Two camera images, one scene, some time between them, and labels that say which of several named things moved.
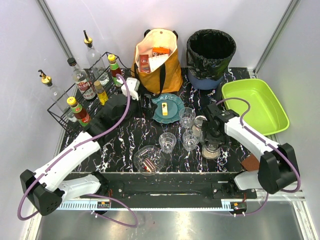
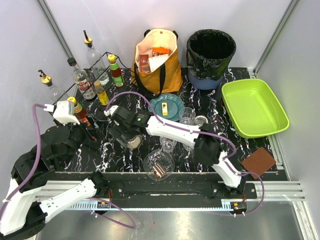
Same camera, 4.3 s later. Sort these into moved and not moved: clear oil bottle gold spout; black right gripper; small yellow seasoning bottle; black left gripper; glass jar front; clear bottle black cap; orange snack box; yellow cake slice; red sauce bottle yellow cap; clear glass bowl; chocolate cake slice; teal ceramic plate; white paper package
Moved: glass jar front; chocolate cake slice; clear glass bowl; black right gripper; black left gripper
Not moved: small yellow seasoning bottle; yellow cake slice; clear bottle black cap; clear oil bottle gold spout; orange snack box; red sauce bottle yellow cap; teal ceramic plate; white paper package
